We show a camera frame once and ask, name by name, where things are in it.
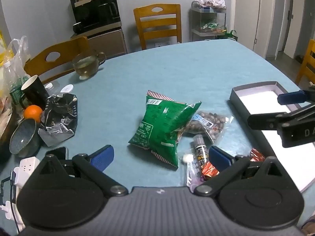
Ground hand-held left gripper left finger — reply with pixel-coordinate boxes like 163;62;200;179
30;145;129;198

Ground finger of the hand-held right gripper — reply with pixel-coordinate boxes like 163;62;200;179
247;111;291;131
277;90;315;105

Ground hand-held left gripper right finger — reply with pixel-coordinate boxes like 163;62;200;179
193;146;286;198

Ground small bottle with dark label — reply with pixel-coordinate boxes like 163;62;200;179
193;134;211;170

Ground clear bag of nuts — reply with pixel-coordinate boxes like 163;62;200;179
183;111;234;144

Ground grey box with white inside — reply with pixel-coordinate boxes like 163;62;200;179
229;81;315;193

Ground green snack bag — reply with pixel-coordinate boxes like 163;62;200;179
128;90;202;170

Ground clear purple packet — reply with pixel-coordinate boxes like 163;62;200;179
186;162;205;188

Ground dark red candy wrapper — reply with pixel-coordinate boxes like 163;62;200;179
250;148;266;162

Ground black smartphone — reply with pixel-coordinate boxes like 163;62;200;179
45;146;69;161

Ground wooden chair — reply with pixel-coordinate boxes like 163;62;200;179
133;4;183;51
23;36;90;85
295;39;315;85

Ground black foil bag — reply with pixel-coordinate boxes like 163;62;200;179
38;93;79;147

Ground white power strip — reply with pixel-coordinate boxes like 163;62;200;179
12;156;41;187

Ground orange fruit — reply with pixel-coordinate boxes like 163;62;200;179
24;105;43;123

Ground blue-grey ceramic bowl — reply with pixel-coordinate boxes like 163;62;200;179
9;118;41;158

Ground green tote bag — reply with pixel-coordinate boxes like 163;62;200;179
217;29;239;42

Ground small clear plastic bottle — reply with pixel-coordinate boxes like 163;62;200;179
44;80;61;96

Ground glass tea cup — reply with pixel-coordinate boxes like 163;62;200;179
72;50;107;80

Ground black paper cup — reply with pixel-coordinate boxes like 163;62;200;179
21;75;50;110

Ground white door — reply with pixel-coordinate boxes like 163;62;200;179
233;0;262;53

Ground bagged bread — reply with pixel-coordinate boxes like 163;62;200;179
0;96;15;138

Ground white charger plug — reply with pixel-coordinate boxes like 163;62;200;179
0;200;18;229

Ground green candy bags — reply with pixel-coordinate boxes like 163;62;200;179
199;21;225;33

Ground plastic water bottle green label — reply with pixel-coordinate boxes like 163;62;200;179
4;63;27;106

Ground grey-brown cabinet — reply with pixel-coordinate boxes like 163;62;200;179
71;27;128;59

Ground clear plastic shopping bag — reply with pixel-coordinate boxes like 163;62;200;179
0;36;31;84

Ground black coffee machine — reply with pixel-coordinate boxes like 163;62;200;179
70;0;122;33

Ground yellow package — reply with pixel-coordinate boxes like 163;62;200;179
0;29;8;65

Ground grey door with handle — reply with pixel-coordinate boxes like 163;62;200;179
275;0;296;59

